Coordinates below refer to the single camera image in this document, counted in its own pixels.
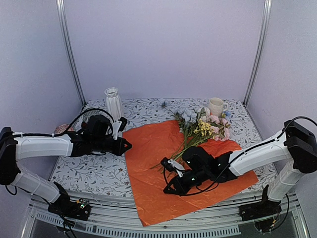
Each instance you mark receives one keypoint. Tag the yellow small flower sprig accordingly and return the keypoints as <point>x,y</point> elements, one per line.
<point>203,129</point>

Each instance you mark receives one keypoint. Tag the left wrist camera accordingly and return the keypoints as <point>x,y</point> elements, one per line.
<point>118,126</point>

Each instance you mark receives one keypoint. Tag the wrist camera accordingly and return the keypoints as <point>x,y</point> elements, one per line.
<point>118,126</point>
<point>173,166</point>

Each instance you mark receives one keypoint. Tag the pink rose flower stem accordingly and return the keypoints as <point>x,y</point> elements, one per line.
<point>223,126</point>

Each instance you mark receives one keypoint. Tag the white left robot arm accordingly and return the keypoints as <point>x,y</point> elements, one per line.
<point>16,146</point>

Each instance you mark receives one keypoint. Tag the white ribbed ceramic vase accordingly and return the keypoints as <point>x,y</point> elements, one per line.
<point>113,103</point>

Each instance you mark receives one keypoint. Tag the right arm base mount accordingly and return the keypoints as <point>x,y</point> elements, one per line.
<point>261,209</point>

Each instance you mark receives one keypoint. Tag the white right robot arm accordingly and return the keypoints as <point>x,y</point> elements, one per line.
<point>293,143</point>

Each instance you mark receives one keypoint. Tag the small blue flower stem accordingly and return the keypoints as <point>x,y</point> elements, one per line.
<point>226,114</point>

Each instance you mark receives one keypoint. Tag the orange tissue paper sheet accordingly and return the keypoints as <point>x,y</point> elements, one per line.
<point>150,144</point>

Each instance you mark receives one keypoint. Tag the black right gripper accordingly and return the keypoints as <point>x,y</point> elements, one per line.
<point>180,187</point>

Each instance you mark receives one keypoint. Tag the blue hydrangea flower stem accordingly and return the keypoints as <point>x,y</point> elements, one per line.
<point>188,121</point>

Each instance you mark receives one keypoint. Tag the cream ceramic mug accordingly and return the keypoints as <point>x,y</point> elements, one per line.
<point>217,106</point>

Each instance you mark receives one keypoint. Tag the left aluminium frame post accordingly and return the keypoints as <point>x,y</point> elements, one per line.
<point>69,52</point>

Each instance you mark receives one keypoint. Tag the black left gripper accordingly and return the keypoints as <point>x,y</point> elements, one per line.
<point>120,149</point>

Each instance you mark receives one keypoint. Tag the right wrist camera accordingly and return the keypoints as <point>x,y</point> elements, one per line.
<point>173,166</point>

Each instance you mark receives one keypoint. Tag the white rose flower stem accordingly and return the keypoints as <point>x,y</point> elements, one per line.
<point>203,113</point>

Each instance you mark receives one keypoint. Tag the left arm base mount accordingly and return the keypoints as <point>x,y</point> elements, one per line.
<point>64,207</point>

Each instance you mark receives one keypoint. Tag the aluminium front rail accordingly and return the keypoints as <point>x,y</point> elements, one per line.
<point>118,217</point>

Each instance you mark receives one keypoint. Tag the pink patterned ball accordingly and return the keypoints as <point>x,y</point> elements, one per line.
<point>62,128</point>

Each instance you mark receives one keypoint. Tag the right aluminium frame post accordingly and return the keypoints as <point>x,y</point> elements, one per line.
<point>259,51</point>

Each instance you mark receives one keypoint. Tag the aluminium frame post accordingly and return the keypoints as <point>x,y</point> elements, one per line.
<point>259,51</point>
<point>69,52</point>

